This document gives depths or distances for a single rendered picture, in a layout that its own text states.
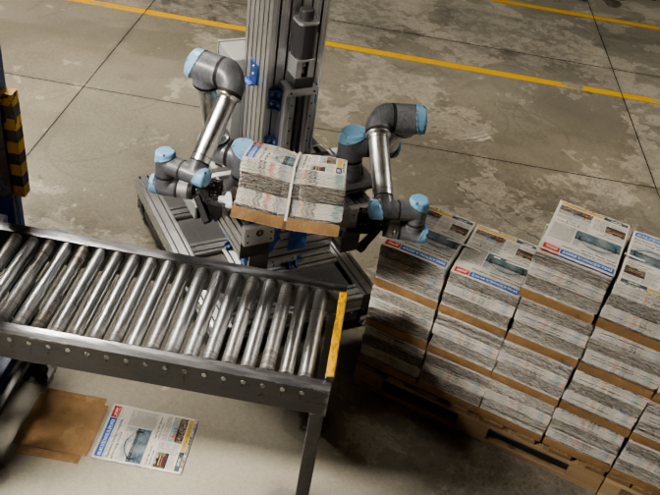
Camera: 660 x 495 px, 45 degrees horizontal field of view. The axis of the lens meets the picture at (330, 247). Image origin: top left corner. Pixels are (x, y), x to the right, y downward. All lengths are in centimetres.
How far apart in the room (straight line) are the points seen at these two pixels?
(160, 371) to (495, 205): 295
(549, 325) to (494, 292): 24
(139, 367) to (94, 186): 227
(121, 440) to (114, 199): 170
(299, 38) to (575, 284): 140
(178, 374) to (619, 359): 163
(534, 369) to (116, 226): 239
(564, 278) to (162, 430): 175
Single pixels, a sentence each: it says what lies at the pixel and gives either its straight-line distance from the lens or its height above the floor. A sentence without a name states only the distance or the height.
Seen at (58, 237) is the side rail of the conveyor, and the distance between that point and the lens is 317.
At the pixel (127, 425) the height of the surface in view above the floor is 1.
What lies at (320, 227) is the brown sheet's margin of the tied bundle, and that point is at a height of 110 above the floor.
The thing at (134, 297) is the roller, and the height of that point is 80.
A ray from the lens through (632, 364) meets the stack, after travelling 320.
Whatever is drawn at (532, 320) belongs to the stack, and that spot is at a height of 74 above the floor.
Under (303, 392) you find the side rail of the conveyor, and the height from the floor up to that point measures 78.
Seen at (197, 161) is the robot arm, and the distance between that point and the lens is 292.
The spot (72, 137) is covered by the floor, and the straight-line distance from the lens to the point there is 529.
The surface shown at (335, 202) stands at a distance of 274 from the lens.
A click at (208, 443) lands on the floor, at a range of 346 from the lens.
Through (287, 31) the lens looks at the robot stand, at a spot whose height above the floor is 146.
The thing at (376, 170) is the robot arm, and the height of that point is 119.
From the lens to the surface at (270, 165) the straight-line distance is 273.
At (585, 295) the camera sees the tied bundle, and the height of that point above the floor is 95.
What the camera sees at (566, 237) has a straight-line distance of 309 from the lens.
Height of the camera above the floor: 275
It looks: 38 degrees down
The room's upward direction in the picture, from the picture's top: 9 degrees clockwise
